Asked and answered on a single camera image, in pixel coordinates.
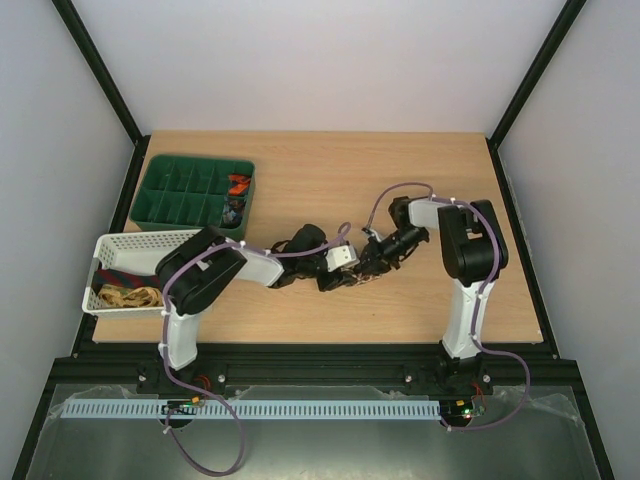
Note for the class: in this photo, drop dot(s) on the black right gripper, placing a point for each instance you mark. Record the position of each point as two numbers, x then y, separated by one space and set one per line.
382 251

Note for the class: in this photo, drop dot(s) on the light blue slotted cable duct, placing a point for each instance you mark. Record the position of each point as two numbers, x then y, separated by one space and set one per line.
253 409

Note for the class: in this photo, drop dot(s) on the paisley patterned necktie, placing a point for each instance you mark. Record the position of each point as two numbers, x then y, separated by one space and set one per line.
366 272

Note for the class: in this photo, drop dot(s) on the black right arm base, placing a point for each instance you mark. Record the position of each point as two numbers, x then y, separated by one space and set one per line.
442 375

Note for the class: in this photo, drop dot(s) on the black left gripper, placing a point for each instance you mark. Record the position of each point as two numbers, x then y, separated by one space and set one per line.
335 279

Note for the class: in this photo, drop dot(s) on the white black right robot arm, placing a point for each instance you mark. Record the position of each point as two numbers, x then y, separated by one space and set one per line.
473 253

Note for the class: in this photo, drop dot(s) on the orange rolled tie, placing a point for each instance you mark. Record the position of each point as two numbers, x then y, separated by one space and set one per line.
238 184

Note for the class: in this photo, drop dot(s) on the white perforated plastic basket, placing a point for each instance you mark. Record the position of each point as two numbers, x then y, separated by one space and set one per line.
136 253

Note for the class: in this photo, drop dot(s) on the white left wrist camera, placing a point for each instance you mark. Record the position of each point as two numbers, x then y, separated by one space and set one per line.
342 256

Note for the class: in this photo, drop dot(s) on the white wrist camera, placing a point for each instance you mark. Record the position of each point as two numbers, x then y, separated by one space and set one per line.
342 256
372 234

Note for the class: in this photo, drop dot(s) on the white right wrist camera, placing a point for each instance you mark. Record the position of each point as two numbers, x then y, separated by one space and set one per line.
372 234

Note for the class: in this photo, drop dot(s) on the green compartment organizer tray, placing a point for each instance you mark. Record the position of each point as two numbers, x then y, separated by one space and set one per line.
180 192

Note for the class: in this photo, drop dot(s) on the tan patterned tie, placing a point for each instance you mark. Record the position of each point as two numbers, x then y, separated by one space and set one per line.
124 297

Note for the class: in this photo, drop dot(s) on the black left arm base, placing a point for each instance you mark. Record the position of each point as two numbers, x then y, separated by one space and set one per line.
152 378

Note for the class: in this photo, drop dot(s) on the black aluminium frame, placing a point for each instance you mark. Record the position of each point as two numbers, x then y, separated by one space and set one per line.
317 364

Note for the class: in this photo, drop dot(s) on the dark blue rolled tie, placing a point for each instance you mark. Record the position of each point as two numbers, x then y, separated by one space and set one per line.
233 212

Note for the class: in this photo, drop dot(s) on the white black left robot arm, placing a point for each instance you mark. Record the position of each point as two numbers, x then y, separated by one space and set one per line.
194 275

